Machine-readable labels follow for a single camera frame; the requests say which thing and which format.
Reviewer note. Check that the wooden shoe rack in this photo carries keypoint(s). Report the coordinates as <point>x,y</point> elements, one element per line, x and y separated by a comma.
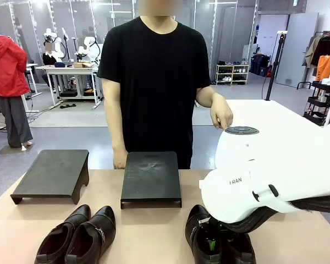
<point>232,74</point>

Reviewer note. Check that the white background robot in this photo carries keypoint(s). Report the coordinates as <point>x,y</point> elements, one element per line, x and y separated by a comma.
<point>53,38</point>
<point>89,48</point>

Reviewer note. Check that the cardboard box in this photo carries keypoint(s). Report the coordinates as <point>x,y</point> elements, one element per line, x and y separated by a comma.
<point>82,65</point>

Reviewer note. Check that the person's right forearm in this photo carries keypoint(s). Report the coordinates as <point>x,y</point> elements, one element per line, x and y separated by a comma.
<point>115,115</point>

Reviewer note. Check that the black power strip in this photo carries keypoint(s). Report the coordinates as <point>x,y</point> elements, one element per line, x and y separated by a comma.
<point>68,105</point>

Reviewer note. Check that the black tripod pole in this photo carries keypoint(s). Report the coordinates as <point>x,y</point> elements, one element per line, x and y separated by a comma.
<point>275,66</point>

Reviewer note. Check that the person in red jacket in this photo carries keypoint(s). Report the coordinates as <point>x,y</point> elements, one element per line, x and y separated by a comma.
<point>5,68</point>

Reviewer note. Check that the black luggage bags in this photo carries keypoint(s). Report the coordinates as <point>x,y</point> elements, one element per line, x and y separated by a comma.
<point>259,64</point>

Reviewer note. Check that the large white table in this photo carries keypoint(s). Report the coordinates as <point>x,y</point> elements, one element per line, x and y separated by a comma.
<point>264,112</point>

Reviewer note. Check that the orange hanging garment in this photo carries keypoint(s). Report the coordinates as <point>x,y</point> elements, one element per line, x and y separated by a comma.
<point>325,68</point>

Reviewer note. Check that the person in black t-shirt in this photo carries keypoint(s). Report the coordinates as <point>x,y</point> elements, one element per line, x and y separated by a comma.
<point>154,82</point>

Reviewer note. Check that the black shoe stand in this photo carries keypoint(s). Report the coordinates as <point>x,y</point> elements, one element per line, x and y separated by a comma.
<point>52,173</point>
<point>151,178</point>

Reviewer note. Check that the beige hanging coat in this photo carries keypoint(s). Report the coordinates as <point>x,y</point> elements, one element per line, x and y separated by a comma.
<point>310,53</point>

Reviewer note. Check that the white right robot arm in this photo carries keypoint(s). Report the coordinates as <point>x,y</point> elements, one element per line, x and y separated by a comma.
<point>264,165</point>

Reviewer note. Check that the white background desk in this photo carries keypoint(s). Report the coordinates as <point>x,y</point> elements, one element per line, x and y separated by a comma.
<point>68,70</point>

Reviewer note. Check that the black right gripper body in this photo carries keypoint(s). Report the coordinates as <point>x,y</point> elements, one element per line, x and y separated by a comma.
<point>211,228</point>

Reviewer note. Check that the black hanging coat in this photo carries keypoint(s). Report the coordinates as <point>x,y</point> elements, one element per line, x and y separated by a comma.
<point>327,46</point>

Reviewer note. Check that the black utility cart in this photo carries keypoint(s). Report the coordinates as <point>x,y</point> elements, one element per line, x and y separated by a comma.
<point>319,101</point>

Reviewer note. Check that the person's right hand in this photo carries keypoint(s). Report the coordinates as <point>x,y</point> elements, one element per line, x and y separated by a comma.
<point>120,159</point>

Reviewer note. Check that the person's left forearm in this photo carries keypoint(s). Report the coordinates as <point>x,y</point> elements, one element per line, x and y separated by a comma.
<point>206,96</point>

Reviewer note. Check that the person's left hand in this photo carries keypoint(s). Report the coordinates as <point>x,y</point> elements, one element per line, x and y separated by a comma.
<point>221,112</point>

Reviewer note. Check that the seated person in black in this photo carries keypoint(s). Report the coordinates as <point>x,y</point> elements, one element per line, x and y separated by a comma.
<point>50,57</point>

